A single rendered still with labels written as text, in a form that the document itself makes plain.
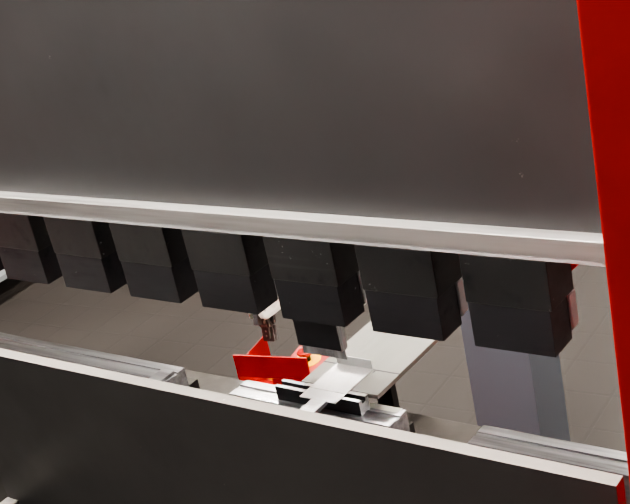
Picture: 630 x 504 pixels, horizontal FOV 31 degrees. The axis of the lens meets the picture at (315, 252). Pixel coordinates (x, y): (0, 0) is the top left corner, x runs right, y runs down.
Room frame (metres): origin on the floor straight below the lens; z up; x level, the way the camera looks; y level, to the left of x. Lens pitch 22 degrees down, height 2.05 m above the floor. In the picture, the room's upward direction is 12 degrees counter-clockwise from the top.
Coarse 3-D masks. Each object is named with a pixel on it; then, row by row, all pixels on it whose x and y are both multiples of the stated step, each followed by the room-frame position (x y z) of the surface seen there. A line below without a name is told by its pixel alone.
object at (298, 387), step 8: (288, 384) 1.94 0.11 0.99; (296, 384) 1.93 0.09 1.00; (304, 384) 1.91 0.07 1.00; (280, 392) 1.93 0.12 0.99; (288, 392) 1.91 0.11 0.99; (296, 392) 1.90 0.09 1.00; (288, 400) 1.92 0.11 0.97; (296, 400) 1.90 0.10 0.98; (304, 400) 1.89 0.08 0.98; (344, 400) 1.83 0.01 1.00; (352, 400) 1.82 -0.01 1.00; (360, 400) 1.81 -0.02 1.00; (368, 400) 1.83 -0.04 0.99; (328, 408) 1.85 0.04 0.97; (336, 408) 1.84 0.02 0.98; (344, 408) 1.83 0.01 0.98; (352, 408) 1.82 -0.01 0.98; (360, 408) 1.81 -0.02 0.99; (368, 408) 1.82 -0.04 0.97
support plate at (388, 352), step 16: (368, 336) 2.06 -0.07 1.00; (384, 336) 2.04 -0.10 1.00; (400, 336) 2.03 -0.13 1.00; (352, 352) 2.00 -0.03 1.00; (368, 352) 1.99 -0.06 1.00; (384, 352) 1.97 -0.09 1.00; (400, 352) 1.96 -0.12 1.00; (416, 352) 1.94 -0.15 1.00; (320, 368) 1.96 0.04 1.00; (384, 368) 1.91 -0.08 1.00; (400, 368) 1.90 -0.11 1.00; (368, 384) 1.86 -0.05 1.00; (384, 384) 1.85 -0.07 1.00
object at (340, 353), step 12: (300, 324) 1.87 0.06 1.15; (312, 324) 1.86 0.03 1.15; (324, 324) 1.84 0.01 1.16; (300, 336) 1.88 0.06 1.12; (312, 336) 1.86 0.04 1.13; (324, 336) 1.84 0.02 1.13; (336, 336) 1.82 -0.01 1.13; (312, 348) 1.88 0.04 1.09; (324, 348) 1.84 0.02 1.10; (336, 348) 1.83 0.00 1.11
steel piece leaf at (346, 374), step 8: (344, 360) 1.95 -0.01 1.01; (352, 360) 1.94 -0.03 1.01; (360, 360) 1.93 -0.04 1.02; (368, 360) 1.92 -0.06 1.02; (336, 368) 1.95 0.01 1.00; (344, 368) 1.94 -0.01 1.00; (352, 368) 1.93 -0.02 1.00; (360, 368) 1.93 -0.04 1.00; (368, 368) 1.92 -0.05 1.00; (328, 376) 1.92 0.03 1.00; (336, 376) 1.91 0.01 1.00; (344, 376) 1.91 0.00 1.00; (352, 376) 1.90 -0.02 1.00; (360, 376) 1.89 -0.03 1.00; (320, 384) 1.90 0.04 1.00; (328, 384) 1.89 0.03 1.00; (336, 384) 1.88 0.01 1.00; (344, 384) 1.88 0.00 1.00; (352, 384) 1.87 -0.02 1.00; (336, 392) 1.86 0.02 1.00; (344, 392) 1.85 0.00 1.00
